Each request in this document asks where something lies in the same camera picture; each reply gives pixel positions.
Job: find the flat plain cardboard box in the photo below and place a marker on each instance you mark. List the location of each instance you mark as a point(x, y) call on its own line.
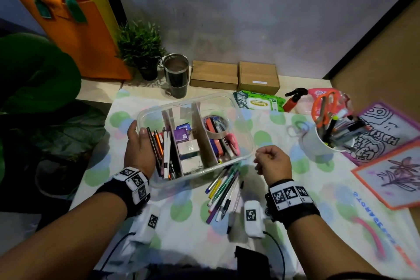
point(213, 74)

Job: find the person's left forearm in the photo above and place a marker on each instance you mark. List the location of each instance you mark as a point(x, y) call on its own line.
point(65, 240)

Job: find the labelled cardboard box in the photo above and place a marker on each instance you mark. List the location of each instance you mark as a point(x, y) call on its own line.
point(258, 76)

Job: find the orange scissors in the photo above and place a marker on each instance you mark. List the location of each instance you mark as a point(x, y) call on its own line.
point(325, 109)

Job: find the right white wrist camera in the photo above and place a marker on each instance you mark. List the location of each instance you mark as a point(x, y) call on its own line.
point(252, 219)

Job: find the small potted plant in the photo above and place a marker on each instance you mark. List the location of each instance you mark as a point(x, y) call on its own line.
point(141, 45)

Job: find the polka dot tablecloth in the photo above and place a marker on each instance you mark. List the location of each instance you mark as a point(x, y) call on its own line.
point(311, 191)

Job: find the white teal small box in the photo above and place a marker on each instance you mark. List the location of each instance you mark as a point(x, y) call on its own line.
point(188, 149)

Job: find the red spray bottle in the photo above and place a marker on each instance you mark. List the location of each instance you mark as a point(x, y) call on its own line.
point(290, 104)

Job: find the orange felt bag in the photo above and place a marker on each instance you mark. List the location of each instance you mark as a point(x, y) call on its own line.
point(88, 46)

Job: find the silver black utility knife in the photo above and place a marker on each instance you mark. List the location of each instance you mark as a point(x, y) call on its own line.
point(226, 148)

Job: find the small pink scissors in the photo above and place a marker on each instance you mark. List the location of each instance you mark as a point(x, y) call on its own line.
point(233, 143)

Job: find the cardboard box dividers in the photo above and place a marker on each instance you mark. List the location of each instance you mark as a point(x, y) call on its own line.
point(206, 148)

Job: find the clear plastic organizer box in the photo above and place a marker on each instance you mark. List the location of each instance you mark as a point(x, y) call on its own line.
point(239, 125)

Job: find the clear box lid red handle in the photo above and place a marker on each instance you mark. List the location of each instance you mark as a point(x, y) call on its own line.
point(370, 234)

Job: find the large leafy plant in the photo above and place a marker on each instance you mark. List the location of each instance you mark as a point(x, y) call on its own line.
point(36, 79)

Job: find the bunch of markers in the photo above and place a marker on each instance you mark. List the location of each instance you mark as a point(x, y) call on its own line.
point(347, 130)

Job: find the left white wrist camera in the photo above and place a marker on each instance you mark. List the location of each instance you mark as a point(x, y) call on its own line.
point(147, 224)

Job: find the right marker wristband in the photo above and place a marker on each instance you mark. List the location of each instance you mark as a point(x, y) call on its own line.
point(292, 197)

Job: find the purple framed drawing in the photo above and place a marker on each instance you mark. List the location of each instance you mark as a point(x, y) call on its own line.
point(387, 129)

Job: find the person's black clothing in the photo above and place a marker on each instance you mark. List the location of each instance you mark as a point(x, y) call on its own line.
point(197, 273)

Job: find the person's right forearm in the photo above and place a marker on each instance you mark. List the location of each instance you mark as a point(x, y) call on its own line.
point(321, 250)

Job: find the orange framed flower drawing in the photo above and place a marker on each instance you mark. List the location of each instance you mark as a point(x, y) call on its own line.
point(393, 178)

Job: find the steel tumbler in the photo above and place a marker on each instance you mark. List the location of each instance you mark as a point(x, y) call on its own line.
point(176, 76)

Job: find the green wet wipes pack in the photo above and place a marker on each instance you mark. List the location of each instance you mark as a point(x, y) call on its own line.
point(259, 102)

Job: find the person's right hand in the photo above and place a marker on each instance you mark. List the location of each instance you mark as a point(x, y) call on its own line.
point(275, 165)

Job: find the pink plastic pack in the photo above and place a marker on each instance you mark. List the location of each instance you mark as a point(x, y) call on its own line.
point(344, 99)

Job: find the clear tape roll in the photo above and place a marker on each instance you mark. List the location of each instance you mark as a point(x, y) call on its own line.
point(218, 135)

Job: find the pile of assorted pens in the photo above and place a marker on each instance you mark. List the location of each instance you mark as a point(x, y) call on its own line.
point(224, 191)

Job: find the left marker wristband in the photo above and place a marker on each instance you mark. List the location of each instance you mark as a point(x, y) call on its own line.
point(134, 184)

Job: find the person's left hand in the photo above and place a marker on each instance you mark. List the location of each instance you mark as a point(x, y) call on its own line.
point(139, 153)

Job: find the blue stapler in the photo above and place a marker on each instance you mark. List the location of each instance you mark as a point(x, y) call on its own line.
point(215, 148)

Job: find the marker wristband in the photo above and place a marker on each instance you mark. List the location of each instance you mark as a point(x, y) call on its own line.
point(134, 184)
point(292, 197)

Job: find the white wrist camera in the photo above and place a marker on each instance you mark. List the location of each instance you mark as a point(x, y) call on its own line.
point(147, 224)
point(252, 219)

